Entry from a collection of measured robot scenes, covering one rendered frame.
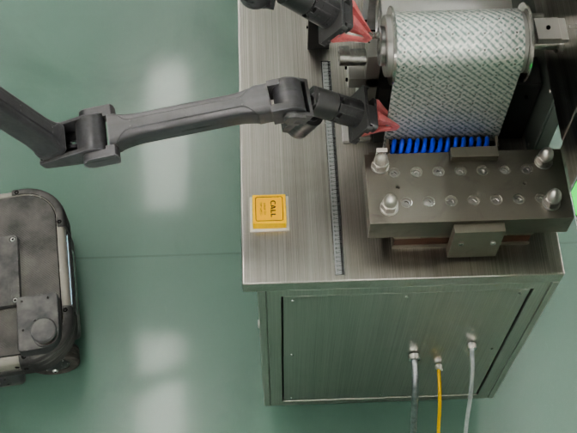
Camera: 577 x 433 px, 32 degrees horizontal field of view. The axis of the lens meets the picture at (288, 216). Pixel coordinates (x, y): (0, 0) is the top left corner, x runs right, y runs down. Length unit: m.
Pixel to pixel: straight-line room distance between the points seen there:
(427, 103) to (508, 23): 0.22
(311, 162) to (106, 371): 1.08
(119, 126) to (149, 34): 1.67
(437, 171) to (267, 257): 0.39
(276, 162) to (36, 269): 0.94
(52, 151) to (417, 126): 0.72
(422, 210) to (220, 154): 1.38
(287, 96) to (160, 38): 1.71
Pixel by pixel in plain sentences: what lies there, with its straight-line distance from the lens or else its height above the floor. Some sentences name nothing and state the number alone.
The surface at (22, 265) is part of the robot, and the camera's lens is 2.86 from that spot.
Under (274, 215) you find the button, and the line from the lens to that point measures 2.06.
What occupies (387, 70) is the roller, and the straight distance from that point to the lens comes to 1.86.
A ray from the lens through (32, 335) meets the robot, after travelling 2.67.
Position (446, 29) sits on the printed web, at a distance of 1.86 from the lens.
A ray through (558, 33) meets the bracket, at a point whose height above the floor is 1.29.
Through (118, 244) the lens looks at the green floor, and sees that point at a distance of 3.11.
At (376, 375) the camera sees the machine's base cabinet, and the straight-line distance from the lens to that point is 2.57.
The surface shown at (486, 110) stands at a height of 1.12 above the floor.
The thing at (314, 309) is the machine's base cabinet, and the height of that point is 0.75.
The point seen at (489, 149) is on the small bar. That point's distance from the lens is 2.03.
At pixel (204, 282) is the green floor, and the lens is 3.02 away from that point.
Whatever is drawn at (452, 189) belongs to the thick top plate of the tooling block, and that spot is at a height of 1.03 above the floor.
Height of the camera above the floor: 2.73
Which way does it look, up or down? 61 degrees down
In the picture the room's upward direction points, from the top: straight up
